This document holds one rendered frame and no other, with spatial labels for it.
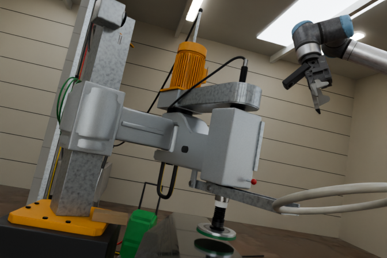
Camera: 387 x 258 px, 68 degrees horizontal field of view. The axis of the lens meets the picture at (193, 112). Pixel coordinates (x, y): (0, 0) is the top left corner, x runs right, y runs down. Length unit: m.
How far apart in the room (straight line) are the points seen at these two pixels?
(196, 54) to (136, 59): 4.48
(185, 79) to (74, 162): 0.96
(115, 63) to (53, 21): 5.28
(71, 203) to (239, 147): 1.02
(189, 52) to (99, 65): 0.73
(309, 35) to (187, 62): 1.20
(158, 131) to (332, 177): 6.41
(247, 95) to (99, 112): 0.85
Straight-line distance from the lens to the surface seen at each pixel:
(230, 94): 1.62
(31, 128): 6.73
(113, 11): 1.89
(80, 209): 1.90
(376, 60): 1.38
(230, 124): 1.56
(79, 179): 1.85
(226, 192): 1.58
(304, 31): 1.25
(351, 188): 1.02
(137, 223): 3.19
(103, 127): 1.78
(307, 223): 7.79
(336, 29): 1.26
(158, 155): 2.18
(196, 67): 2.22
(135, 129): 1.95
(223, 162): 1.54
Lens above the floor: 1.25
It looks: 8 degrees up
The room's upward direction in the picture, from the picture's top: 11 degrees clockwise
